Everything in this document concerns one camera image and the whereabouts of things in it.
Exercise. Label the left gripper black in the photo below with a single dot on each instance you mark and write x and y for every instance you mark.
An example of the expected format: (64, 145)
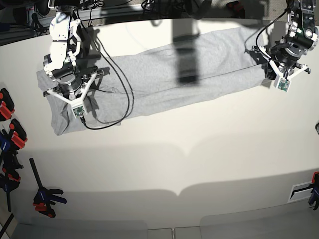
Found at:
(287, 57)

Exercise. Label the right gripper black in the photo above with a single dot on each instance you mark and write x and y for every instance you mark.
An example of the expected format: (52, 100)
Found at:
(70, 79)

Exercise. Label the grey T-shirt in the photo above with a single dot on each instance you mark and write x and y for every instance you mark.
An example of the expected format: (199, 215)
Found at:
(193, 69)

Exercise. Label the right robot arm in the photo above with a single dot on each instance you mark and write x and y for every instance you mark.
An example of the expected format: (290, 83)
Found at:
(62, 64)

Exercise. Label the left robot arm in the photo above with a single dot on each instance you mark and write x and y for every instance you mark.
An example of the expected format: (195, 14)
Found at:
(302, 36)

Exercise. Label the red black clamp top left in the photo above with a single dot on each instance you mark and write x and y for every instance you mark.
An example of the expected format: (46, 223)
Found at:
(6, 105)

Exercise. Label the red black clamp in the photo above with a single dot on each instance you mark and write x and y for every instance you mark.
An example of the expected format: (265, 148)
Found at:
(6, 105)
(17, 135)

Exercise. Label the white label plate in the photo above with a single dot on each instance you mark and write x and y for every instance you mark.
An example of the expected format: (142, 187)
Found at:
(300, 192)

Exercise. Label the blue clamp right edge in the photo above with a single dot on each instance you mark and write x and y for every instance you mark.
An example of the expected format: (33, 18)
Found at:
(314, 198)

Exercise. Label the blue black bar clamp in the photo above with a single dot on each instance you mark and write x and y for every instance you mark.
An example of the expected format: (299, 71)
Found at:
(45, 198)

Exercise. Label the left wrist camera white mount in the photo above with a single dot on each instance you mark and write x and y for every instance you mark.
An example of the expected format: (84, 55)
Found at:
(283, 78)

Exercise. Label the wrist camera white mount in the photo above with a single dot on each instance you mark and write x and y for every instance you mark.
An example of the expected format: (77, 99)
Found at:
(283, 78)
(77, 104)

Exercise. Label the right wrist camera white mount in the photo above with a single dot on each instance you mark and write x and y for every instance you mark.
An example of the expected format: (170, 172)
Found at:
(77, 104)

